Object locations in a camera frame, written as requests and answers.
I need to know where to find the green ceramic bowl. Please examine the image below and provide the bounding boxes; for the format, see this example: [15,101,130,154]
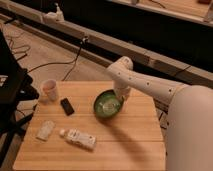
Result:
[93,89,124,119]

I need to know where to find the small black rectangular device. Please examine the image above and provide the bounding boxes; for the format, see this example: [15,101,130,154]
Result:
[60,98,74,116]

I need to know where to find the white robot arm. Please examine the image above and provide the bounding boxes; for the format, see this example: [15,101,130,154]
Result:
[107,56,213,171]

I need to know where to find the wooden table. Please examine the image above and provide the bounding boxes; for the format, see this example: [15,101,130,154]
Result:
[13,81,165,171]

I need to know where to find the pink white paper cup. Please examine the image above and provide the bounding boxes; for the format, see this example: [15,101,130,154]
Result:
[40,79,59,101]

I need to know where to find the white object on ledge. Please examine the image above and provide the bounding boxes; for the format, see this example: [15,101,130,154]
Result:
[44,3,64,22]

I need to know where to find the black floor cable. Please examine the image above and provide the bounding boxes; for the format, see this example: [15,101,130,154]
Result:
[27,37,90,82]

